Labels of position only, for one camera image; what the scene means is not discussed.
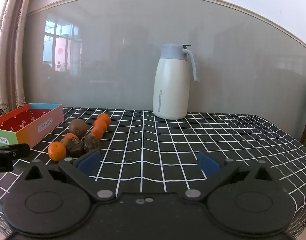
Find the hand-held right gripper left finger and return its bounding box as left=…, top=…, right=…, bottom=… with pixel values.
left=24, top=149, right=117, bottom=201

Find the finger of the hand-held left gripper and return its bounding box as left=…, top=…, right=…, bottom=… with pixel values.
left=0, top=143, right=31, bottom=158

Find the white and blue thermos jug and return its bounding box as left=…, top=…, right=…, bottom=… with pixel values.
left=152, top=43, right=201, bottom=120

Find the brown kiwi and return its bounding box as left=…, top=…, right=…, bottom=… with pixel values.
left=68, top=119, right=88, bottom=140

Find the colourful cardboard box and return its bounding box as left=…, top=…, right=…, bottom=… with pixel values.
left=0, top=103, right=64, bottom=149

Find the dark brown shrivelled fruit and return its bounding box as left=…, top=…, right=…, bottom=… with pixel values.
left=66, top=137, right=85, bottom=158
left=83, top=134, right=102, bottom=153

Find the beige lace curtain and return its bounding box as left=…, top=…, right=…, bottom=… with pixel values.
left=0, top=0, right=41, bottom=120

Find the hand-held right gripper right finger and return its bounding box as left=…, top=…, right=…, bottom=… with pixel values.
left=182, top=151, right=279, bottom=202

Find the black checked tablecloth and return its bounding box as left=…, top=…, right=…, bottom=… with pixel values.
left=0, top=106, right=306, bottom=240

